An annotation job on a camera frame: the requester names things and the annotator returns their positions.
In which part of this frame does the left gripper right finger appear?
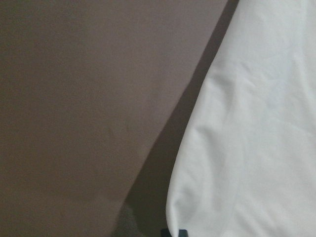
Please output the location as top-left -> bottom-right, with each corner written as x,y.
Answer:
178,229 -> 188,237

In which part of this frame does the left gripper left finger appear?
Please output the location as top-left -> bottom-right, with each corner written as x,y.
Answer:
160,228 -> 171,237

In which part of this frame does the cream long-sleeve printed shirt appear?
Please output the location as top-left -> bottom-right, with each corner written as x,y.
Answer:
166,0 -> 316,237

